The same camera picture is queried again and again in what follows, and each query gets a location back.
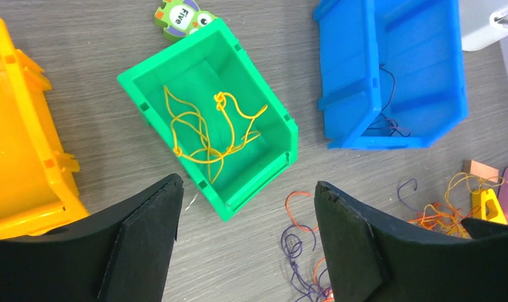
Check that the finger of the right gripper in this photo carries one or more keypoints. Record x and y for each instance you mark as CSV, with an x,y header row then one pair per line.
x,y
478,228

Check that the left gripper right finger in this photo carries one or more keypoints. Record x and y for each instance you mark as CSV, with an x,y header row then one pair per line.
x,y
374,256

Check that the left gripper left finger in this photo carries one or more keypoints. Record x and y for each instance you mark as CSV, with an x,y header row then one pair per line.
x,y
121,253

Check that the yellow triangle block right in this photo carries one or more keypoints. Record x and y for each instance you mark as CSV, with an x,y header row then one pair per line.
x,y
486,206

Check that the wooden block right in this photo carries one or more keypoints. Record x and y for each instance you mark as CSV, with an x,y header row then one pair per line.
x,y
481,174

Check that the orange plastic bin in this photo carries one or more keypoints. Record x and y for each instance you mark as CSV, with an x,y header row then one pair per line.
x,y
37,188

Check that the green plastic bin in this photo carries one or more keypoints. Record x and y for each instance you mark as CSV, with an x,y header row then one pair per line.
x,y
212,107

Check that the blue plastic bin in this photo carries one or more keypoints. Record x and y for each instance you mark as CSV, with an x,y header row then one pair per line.
x,y
392,72

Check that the white metronome box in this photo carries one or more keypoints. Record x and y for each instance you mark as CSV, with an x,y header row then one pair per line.
x,y
483,22

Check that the green owl puzzle piece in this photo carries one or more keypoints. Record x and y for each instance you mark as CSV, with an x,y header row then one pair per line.
x,y
180,18

